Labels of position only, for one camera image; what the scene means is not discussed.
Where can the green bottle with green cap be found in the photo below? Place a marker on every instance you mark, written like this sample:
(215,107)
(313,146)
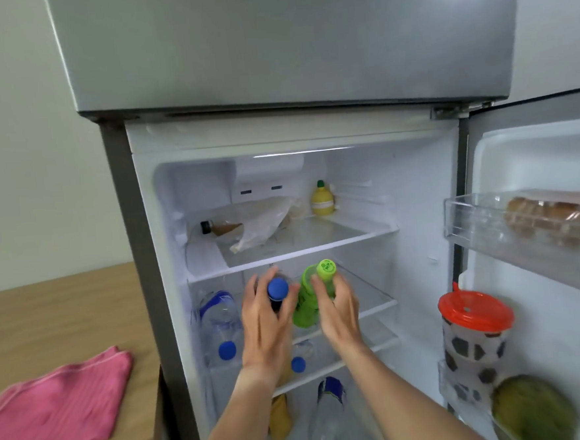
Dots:
(308,305)

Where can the green round fruit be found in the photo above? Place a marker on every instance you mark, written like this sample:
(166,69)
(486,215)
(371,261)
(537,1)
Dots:
(531,411)

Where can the person's left hand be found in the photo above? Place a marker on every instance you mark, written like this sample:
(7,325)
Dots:
(263,333)

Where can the small clear water bottle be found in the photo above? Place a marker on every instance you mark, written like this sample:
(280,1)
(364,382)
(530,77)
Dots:
(302,356)

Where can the person's left forearm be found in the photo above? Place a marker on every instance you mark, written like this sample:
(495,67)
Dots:
(234,419)

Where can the person's right hand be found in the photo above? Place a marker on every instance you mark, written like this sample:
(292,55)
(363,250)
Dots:
(341,325)

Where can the grey fridge door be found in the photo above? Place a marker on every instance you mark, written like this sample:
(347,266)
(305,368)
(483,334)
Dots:
(547,278)

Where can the dark bottle with blue cap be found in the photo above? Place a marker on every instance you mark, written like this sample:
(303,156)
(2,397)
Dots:
(277,291)

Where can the clear plastic bag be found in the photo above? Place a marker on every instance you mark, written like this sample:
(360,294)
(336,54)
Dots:
(265,221)

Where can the person's right forearm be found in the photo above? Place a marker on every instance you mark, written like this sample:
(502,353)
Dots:
(407,402)

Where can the person's right thumb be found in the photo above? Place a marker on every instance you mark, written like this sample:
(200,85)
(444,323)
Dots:
(319,297)

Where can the pink cloth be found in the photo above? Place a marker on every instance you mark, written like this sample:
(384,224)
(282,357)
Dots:
(60,409)

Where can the patterned cup with red lid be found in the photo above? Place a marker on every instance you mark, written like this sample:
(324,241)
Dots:
(474,333)

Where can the grey refrigerator body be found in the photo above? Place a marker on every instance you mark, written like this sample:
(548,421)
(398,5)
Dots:
(411,248)

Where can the pack of brown eggs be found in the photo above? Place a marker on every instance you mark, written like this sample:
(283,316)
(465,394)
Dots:
(547,214)

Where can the grey freezer door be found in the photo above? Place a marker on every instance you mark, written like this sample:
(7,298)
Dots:
(282,44)

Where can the yellow packet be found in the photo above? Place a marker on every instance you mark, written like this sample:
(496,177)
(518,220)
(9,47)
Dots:
(280,419)

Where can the clear bottle with blue label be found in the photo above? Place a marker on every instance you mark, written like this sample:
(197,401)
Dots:
(328,418)

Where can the yellow lemon juice bottle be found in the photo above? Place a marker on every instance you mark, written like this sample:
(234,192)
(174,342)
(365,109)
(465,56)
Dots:
(322,200)

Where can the brown bottle with black cap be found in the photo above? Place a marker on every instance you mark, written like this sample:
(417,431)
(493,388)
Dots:
(218,228)

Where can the glass fridge shelf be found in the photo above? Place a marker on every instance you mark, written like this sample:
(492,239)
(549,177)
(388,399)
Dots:
(311,238)
(358,349)
(369,296)

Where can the person's left thumb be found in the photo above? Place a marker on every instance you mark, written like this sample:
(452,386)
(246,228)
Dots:
(293,301)

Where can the large clear water bottle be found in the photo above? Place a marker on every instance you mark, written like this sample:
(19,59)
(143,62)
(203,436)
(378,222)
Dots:
(220,321)

